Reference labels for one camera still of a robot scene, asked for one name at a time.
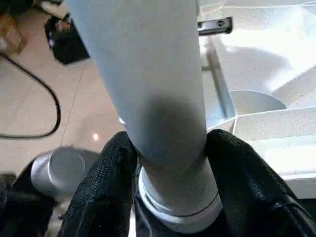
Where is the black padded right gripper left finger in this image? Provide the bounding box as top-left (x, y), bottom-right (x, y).
top-left (58, 131), bottom-right (139, 237)

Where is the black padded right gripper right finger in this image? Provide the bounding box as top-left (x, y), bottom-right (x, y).
top-left (205, 128), bottom-right (316, 237)

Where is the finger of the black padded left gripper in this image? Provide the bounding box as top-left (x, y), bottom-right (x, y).
top-left (197, 17), bottom-right (234, 36)

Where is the white plastic table top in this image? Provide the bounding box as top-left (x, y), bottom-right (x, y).
top-left (197, 0), bottom-right (316, 200)

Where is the white plastic table leg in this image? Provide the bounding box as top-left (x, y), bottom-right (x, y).
top-left (64, 0), bottom-right (225, 234)

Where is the black floor bag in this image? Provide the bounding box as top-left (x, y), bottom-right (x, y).
top-left (43, 12), bottom-right (92, 66)

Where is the brown cardboard box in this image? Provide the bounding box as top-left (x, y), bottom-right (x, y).
top-left (0, 12), bottom-right (26, 57)

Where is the black looped cable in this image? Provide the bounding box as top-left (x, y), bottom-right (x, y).
top-left (0, 52), bottom-right (62, 140)

